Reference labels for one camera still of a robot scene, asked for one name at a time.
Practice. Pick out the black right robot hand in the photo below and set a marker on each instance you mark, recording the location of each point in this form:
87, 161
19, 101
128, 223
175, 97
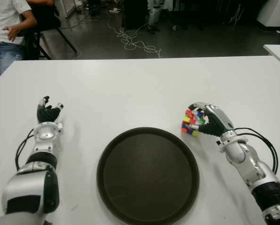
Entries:
218, 122

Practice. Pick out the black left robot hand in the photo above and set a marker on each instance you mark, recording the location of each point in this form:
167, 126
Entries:
47, 113

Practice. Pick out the multicoloured Rubik's cube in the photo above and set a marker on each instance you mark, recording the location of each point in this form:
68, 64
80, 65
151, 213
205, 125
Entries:
189, 119

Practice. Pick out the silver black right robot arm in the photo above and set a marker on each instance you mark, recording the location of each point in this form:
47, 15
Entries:
259, 168

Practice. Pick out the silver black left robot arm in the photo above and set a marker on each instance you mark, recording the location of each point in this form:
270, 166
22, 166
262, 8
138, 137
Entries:
27, 187

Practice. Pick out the dark brown round plate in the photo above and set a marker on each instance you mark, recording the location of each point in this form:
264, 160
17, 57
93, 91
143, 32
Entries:
148, 178

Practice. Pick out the black chair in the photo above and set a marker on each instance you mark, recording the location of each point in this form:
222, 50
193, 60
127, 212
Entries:
35, 44

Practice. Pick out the person in white shirt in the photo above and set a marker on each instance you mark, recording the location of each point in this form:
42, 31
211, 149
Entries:
3, 16

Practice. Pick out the white cabinet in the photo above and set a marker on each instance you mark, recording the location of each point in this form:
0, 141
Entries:
65, 8

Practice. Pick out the white machine housing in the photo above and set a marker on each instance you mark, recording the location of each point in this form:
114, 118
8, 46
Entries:
275, 14

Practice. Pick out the white power strip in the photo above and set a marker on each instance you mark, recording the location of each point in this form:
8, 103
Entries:
115, 10

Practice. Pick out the silver humanoid robot legs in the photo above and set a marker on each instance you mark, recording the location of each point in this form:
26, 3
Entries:
153, 16

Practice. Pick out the black cabinet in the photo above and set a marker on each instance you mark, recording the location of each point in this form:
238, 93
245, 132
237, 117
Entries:
135, 12

